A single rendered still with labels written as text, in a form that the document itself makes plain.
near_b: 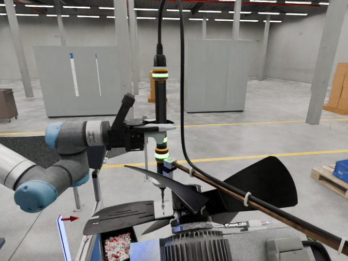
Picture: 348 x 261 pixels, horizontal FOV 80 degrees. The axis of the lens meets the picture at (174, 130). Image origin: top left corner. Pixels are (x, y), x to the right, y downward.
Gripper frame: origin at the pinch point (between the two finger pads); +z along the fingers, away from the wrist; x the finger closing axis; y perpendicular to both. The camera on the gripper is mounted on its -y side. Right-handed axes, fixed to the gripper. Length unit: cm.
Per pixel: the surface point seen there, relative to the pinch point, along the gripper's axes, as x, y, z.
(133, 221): 4.8, 31.7, -13.3
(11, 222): -145, 149, -159
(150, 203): -3.2, 31.2, -7.4
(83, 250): -17, 64, -39
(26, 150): -155, 70, -132
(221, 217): -9, 47, 23
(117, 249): -17, 67, -24
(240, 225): 2.5, 40.6, 25.4
